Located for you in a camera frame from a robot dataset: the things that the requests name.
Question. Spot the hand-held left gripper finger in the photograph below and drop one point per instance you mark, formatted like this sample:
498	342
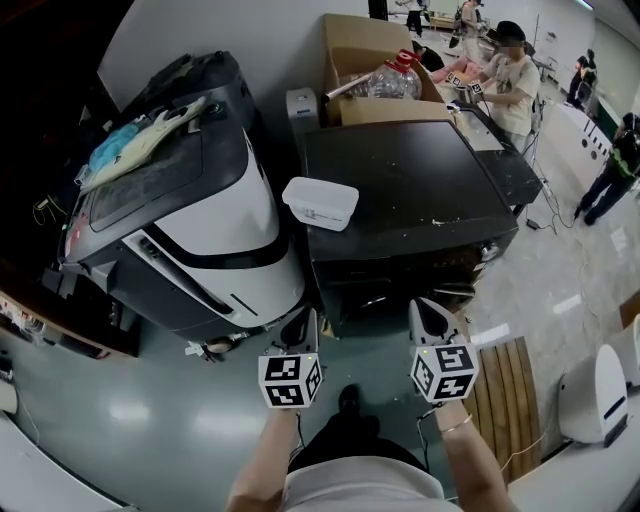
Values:
311	335
292	332

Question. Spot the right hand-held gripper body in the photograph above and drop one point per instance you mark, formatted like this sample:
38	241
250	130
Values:
445	375

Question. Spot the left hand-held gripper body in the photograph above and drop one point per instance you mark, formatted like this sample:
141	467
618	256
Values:
290	380

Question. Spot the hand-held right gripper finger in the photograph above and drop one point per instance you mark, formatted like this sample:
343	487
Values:
417	325
442	322

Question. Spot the person's right forearm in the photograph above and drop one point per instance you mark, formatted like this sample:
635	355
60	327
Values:
475	462

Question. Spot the person's left forearm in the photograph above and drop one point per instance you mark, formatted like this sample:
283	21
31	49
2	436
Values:
260	465

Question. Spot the person's black shoe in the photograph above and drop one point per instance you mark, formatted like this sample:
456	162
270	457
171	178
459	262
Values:
349	397

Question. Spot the wooden slat platform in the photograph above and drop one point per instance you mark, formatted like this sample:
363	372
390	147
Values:
510	400

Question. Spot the person's black trousers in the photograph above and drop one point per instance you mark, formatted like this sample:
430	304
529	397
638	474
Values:
360	435

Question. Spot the white plastic scrap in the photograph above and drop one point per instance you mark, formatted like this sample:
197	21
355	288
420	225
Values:
194	349

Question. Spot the large white and grey appliance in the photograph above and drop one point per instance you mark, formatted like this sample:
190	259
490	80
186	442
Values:
215	230

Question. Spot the black power adapter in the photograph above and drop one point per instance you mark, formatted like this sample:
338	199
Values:
532	223

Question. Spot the person's white shirt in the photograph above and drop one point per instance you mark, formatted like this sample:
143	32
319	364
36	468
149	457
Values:
370	487

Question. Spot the white plastic lidded container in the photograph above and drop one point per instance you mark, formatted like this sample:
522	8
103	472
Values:
320	200

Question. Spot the black washing machine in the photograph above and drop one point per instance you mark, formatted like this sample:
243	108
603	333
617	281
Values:
400	180

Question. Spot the white rounded toilet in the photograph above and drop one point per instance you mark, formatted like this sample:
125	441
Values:
592	395

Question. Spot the black low appliance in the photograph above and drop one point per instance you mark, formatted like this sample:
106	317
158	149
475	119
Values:
510	170

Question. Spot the white toilet with raised lid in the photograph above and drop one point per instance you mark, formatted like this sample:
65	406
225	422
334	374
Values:
630	350

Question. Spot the dark low shelf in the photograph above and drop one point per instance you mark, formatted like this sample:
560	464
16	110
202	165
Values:
90	335

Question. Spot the open brown cardboard box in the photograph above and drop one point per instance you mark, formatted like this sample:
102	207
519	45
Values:
390	111

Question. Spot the white appliance with knobs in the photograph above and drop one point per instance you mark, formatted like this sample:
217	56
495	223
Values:
575	145

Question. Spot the grey white box unit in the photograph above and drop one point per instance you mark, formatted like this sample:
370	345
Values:
302	107

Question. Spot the clear bottle with red cap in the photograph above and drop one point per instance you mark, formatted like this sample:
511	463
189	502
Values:
395	82

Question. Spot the cream plastic panel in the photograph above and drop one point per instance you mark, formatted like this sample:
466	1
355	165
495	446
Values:
160	127

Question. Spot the metal tube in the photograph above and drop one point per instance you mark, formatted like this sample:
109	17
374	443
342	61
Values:
345	89

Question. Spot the pink cloth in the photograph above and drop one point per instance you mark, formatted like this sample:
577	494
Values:
460	67

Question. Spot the blue cloth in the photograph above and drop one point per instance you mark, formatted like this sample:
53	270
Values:
112	147

